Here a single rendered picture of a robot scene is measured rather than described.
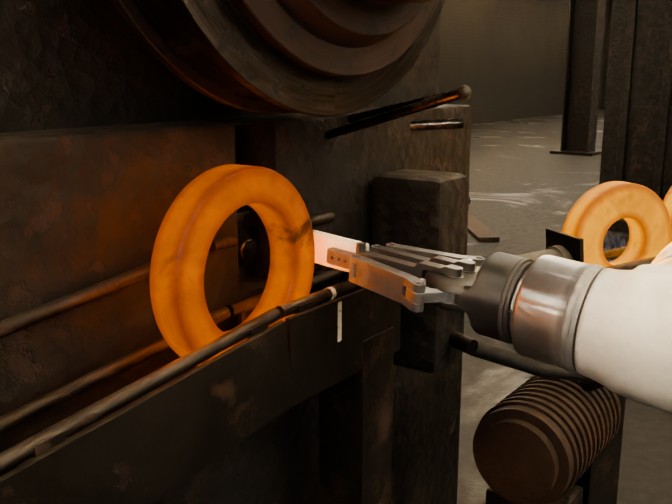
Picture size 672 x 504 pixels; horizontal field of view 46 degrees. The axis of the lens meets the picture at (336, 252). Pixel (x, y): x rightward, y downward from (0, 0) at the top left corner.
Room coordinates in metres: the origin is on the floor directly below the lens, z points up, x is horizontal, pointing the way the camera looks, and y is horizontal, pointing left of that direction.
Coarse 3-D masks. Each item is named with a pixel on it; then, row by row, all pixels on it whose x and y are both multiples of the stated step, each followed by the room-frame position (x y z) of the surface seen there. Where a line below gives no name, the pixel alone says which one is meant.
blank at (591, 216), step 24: (600, 192) 0.98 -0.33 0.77; (624, 192) 0.99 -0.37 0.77; (648, 192) 1.00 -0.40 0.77; (576, 216) 0.98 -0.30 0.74; (600, 216) 0.97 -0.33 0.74; (624, 216) 0.99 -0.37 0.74; (648, 216) 1.00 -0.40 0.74; (600, 240) 0.98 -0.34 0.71; (648, 240) 1.00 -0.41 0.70; (600, 264) 0.98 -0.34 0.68
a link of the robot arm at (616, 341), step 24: (648, 264) 0.61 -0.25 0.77; (600, 288) 0.58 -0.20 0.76; (624, 288) 0.57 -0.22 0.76; (648, 288) 0.56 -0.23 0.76; (600, 312) 0.57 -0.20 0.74; (624, 312) 0.56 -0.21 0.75; (648, 312) 0.55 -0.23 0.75; (576, 336) 0.57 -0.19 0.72; (600, 336) 0.56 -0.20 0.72; (624, 336) 0.55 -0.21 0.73; (648, 336) 0.54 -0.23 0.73; (576, 360) 0.58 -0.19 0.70; (600, 360) 0.56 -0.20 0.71; (624, 360) 0.55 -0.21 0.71; (648, 360) 0.53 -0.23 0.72; (624, 384) 0.55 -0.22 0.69; (648, 384) 0.54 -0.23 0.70
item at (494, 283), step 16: (496, 256) 0.65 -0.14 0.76; (512, 256) 0.65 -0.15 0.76; (432, 272) 0.68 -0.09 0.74; (464, 272) 0.69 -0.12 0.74; (480, 272) 0.64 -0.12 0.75; (496, 272) 0.64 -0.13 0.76; (512, 272) 0.63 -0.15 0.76; (448, 288) 0.64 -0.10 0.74; (464, 288) 0.65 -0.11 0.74; (480, 288) 0.63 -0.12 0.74; (496, 288) 0.63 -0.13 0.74; (512, 288) 0.62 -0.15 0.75; (448, 304) 0.64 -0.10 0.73; (464, 304) 0.64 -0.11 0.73; (480, 304) 0.63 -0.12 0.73; (496, 304) 0.62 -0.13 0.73; (480, 320) 0.63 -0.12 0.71; (496, 320) 0.62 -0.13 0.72; (496, 336) 0.63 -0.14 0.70
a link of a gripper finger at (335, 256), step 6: (330, 252) 0.74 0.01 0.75; (336, 252) 0.74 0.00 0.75; (342, 252) 0.74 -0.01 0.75; (348, 252) 0.74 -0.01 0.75; (330, 258) 0.74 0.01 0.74; (336, 258) 0.74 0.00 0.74; (342, 258) 0.74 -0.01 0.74; (348, 258) 0.73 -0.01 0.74; (336, 264) 0.74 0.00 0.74; (342, 264) 0.74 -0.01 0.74; (348, 264) 0.73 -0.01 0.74; (354, 264) 0.71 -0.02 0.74; (354, 270) 0.71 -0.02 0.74; (354, 276) 0.71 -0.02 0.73
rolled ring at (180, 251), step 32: (192, 192) 0.63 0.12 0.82; (224, 192) 0.63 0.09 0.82; (256, 192) 0.67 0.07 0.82; (288, 192) 0.70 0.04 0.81; (192, 224) 0.60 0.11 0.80; (288, 224) 0.70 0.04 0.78; (160, 256) 0.60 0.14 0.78; (192, 256) 0.60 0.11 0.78; (288, 256) 0.71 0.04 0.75; (160, 288) 0.60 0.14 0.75; (192, 288) 0.60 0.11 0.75; (288, 288) 0.71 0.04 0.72; (160, 320) 0.60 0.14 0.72; (192, 320) 0.60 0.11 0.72
